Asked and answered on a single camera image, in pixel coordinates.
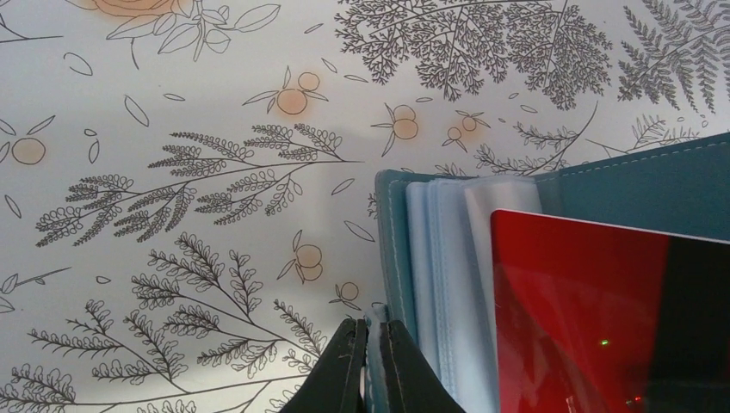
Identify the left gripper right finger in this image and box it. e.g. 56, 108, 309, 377
379, 320, 463, 413

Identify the teal leather card holder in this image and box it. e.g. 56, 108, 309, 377
368, 134, 729, 412

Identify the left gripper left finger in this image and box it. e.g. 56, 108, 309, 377
281, 318, 368, 413

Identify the red card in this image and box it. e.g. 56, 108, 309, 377
491, 210, 729, 412

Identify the floral table mat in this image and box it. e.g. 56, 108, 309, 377
1, 1, 729, 412

